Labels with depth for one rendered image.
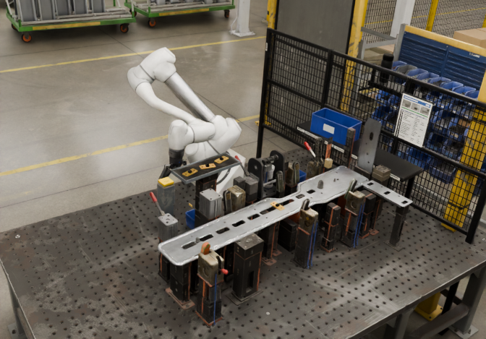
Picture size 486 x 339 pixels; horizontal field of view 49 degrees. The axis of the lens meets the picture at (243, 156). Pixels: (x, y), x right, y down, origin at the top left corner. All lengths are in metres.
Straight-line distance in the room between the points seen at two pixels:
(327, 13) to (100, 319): 3.50
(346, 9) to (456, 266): 2.58
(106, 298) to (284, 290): 0.89
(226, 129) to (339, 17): 2.06
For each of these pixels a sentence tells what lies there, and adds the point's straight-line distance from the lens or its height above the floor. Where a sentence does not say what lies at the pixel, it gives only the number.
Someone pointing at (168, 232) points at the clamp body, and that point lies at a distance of 2.61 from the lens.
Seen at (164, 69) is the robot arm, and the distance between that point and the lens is 3.29.
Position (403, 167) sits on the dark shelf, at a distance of 3.42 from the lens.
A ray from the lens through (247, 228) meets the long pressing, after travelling 2.68.
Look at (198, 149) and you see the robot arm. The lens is 3.31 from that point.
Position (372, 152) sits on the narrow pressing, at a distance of 3.29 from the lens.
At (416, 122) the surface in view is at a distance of 3.40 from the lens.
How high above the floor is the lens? 2.56
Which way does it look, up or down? 28 degrees down
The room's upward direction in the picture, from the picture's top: 4 degrees clockwise
